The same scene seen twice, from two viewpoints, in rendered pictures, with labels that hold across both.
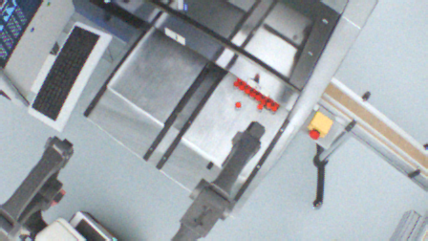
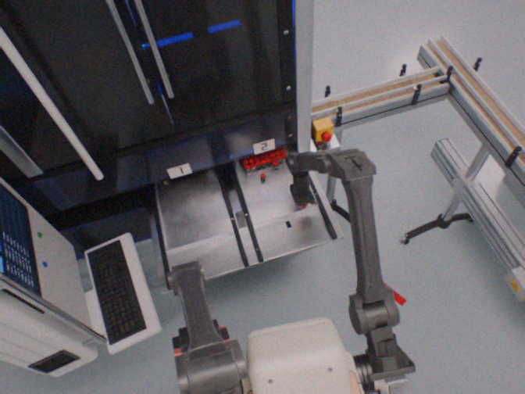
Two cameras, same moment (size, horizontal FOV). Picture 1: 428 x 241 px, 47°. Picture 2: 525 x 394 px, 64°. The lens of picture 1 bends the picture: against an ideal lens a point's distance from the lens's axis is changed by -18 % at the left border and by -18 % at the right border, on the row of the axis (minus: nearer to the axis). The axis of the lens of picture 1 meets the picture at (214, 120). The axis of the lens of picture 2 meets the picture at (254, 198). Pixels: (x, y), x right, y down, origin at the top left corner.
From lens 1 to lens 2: 0.80 m
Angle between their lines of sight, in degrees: 22
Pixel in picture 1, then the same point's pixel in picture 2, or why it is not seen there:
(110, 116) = not seen: hidden behind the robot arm
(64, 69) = (113, 285)
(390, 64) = not seen: hidden behind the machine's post
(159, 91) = (206, 220)
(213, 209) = (353, 155)
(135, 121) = (212, 252)
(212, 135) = (268, 208)
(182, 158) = (268, 238)
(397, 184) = (393, 169)
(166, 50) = (181, 196)
